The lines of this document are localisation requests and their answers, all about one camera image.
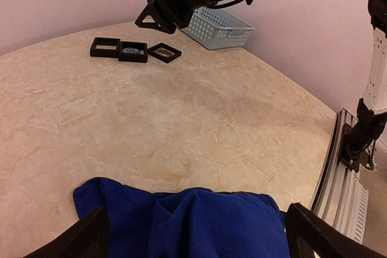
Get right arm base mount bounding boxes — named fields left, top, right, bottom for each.
left=339, top=98, right=386, bottom=173

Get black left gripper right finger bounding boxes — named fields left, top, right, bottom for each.
left=285, top=203, right=383, bottom=258

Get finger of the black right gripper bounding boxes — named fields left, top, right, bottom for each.
left=135, top=4, right=163, bottom=30

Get starry night round brooch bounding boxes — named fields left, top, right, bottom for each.
left=122, top=47, right=144, bottom=55

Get black square frame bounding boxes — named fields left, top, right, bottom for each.
left=89, top=37, right=121, bottom=59
left=148, top=43, right=182, bottom=63
left=118, top=41, right=148, bottom=63

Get aluminium front rail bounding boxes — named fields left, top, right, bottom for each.
left=309, top=109, right=369, bottom=243

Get sunset painting round brooch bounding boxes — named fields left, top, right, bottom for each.
left=155, top=48, right=174, bottom=57

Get light blue plastic basket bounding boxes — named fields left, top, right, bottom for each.
left=181, top=7, right=255, bottom=50

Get blue printed t-shirt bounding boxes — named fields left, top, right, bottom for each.
left=73, top=178, right=290, bottom=257

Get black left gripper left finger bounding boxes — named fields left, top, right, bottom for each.
left=27, top=207, right=111, bottom=257

